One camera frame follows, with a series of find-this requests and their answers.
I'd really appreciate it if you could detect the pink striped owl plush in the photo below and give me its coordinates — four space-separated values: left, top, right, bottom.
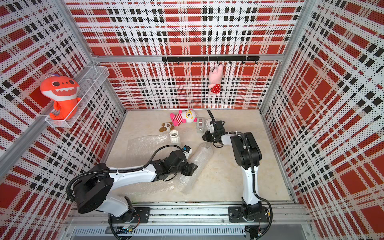
170 109 198 127

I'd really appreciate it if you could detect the black wall hook rail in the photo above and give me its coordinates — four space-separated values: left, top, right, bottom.
162 56 260 63

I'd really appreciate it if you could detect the clear acrylic wall shelf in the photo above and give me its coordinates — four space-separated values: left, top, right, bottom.
45 66 109 128

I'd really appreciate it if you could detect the brown white dog plush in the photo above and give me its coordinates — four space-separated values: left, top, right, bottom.
159 122 175 133

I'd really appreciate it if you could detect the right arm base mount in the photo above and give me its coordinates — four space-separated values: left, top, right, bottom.
228 206 270 223

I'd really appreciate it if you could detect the aluminium front rail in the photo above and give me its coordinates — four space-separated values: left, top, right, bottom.
65 201 312 226

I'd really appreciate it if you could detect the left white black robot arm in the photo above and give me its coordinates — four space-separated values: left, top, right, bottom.
66 145 198 222

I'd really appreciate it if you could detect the small white ribbed vase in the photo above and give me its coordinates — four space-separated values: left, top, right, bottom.
169 130 181 147

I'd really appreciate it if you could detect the pink pig plush toy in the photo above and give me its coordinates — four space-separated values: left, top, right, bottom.
208 64 224 95

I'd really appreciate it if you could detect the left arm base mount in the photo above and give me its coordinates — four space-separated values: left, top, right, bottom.
108 207 151 224

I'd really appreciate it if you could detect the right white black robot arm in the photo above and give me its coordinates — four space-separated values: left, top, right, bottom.
203 119 272 223

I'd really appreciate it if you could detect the orange shark plush toy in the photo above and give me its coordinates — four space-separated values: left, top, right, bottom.
40 74 81 120

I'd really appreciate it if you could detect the white square clock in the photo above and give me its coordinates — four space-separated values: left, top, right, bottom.
205 119 213 131

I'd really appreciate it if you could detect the grey tape dispenser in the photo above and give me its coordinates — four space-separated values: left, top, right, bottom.
197 117 205 134

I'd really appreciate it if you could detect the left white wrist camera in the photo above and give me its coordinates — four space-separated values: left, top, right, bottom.
183 146 193 160

